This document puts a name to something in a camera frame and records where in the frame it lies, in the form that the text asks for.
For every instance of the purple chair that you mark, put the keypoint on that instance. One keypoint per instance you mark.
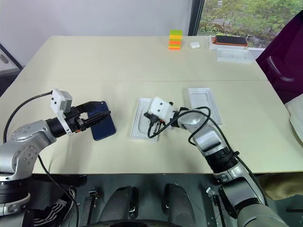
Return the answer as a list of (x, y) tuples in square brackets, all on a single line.
[(284, 59)]

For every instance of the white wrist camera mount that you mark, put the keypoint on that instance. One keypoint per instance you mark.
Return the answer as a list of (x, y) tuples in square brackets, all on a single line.
[(59, 102), (159, 108)]

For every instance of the open white box tray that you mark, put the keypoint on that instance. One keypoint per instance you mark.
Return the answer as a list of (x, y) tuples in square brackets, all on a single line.
[(234, 56)]

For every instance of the phone in orange case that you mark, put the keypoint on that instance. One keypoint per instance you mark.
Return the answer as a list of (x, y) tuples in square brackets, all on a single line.
[(230, 40)]

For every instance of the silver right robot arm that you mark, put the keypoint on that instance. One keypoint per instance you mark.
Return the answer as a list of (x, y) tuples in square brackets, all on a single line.
[(207, 139)]

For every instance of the white earbud case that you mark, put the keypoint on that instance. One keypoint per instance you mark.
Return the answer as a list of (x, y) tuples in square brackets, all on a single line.
[(193, 45)]

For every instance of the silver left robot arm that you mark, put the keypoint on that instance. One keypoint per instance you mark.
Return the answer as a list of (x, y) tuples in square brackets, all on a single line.
[(26, 142)]

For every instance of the white phone box base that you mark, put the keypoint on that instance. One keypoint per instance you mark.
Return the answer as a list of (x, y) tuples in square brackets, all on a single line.
[(139, 128)]

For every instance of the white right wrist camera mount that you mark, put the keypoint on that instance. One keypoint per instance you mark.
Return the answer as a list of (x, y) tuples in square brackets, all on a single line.
[(159, 108)]

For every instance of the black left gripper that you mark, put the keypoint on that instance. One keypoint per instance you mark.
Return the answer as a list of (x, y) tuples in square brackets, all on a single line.
[(76, 122)]

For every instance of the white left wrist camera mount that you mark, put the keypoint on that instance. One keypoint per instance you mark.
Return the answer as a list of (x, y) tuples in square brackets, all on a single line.
[(59, 102)]

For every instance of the black window frame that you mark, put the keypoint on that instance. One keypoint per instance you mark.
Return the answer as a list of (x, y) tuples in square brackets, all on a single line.
[(196, 16)]

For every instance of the dark blue phone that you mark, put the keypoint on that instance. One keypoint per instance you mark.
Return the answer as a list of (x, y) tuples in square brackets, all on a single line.
[(105, 128)]

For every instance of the tan cloth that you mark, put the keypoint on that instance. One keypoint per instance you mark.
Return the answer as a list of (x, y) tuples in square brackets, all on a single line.
[(281, 186)]

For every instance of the green orange toy brick stack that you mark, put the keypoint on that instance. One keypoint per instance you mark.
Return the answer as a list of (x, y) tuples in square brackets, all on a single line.
[(175, 40)]

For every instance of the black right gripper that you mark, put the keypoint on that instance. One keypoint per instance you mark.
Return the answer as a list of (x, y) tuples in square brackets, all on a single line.
[(154, 119)]

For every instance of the white phone box lid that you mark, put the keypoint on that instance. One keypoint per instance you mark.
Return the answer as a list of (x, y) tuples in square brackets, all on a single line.
[(203, 104)]

